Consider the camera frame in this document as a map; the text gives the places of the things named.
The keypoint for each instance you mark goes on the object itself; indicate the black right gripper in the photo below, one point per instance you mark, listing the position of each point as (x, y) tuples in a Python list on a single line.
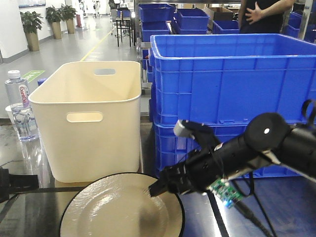
[(195, 174)]

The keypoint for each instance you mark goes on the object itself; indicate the beige plate black rim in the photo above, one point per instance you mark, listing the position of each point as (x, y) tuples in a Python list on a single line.
[(120, 205)]

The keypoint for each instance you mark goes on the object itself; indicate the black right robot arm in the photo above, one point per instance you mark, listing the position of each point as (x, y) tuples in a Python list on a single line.
[(268, 140)]

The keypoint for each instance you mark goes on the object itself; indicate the blue crate on shelf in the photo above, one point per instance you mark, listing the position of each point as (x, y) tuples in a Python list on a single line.
[(156, 12)]

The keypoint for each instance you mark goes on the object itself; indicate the lower blue crate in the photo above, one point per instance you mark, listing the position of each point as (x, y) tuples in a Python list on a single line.
[(296, 155)]

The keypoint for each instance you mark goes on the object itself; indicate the green circuit board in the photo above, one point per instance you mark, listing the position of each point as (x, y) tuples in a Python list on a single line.
[(228, 194)]

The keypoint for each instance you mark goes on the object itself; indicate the cream plastic bin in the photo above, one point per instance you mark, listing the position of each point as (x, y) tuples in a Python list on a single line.
[(88, 115)]

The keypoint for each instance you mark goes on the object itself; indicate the large blue crate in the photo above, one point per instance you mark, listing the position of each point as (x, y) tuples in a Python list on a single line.
[(221, 79)]

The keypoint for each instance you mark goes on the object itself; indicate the black table with legs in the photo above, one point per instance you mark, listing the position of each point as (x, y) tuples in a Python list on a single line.
[(124, 25)]

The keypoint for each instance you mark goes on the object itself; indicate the clear water bottle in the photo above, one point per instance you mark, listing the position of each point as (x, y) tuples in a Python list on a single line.
[(18, 95)]

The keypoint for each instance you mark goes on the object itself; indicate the white plastic cup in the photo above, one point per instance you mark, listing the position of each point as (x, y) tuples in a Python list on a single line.
[(10, 114)]

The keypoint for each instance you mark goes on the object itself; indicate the cardboard box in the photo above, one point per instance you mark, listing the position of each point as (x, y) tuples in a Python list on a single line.
[(219, 13)]

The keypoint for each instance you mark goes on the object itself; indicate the person in dark clothes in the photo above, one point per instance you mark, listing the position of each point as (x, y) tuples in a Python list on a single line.
[(262, 16)]

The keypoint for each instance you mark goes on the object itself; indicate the potted plant gold pot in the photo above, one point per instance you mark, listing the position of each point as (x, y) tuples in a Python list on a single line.
[(31, 22)]

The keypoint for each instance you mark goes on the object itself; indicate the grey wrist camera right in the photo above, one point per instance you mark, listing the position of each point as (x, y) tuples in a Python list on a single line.
[(199, 132)]

